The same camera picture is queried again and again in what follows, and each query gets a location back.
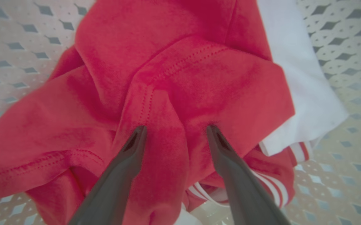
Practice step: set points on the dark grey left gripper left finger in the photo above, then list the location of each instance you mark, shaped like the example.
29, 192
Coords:
111, 187

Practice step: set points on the white plastic laundry basket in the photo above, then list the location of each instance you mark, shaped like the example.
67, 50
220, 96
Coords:
15, 40

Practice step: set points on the red and white shirt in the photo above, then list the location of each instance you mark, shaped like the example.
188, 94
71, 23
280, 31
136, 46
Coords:
180, 78

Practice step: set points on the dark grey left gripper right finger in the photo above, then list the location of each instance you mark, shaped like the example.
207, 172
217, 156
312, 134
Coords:
243, 187

